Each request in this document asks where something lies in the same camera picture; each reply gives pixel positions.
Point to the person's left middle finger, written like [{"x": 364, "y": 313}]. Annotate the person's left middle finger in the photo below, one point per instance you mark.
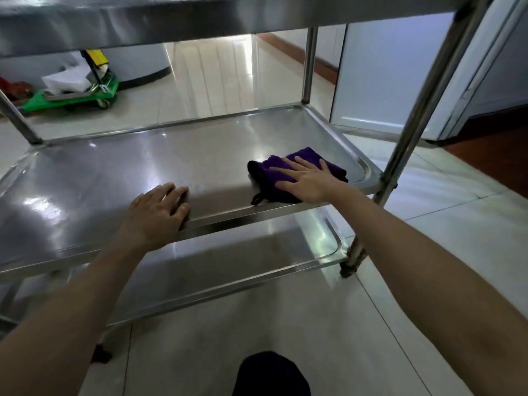
[{"x": 166, "y": 190}]

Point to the red bag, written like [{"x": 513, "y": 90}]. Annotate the red bag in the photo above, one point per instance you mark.
[{"x": 14, "y": 89}]

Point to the yellow bag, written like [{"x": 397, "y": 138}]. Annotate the yellow bag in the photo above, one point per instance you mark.
[{"x": 98, "y": 58}]

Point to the person's right little finger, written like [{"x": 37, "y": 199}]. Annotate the person's right little finger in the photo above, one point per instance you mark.
[{"x": 325, "y": 166}]

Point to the white door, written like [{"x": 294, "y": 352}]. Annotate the white door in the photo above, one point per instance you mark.
[{"x": 383, "y": 74}]

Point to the person's black trouser leg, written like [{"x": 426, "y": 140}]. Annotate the person's black trouser leg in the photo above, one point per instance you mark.
[{"x": 272, "y": 377}]

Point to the person's right hand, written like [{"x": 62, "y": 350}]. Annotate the person's right hand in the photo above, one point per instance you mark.
[{"x": 311, "y": 183}]

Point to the person's right thumb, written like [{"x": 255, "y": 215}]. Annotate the person's right thumb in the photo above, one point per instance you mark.
[{"x": 287, "y": 186}]

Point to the green platform dolly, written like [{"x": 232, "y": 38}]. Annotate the green platform dolly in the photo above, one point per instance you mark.
[{"x": 82, "y": 94}]

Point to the grey round pillar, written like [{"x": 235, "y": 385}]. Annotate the grey round pillar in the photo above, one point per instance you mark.
[{"x": 136, "y": 63}]

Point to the person's right forearm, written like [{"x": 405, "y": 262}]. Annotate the person's right forearm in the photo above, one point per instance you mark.
[{"x": 433, "y": 284}]

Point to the person's left hand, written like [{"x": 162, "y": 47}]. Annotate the person's left hand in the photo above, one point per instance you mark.
[{"x": 154, "y": 220}]

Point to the stainless steel shelf trolley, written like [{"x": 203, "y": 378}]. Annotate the stainless steel shelf trolley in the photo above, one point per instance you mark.
[{"x": 123, "y": 177}]

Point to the purple cleaning cloth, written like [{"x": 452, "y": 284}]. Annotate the purple cleaning cloth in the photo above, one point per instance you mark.
[{"x": 274, "y": 169}]

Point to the person's left forearm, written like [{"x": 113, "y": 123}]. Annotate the person's left forearm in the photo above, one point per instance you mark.
[{"x": 66, "y": 321}]

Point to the person's right middle finger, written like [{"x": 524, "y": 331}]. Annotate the person's right middle finger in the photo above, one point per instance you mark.
[{"x": 296, "y": 164}]

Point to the person's left thumb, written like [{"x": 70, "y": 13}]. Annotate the person's left thumb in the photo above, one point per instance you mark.
[{"x": 184, "y": 216}]

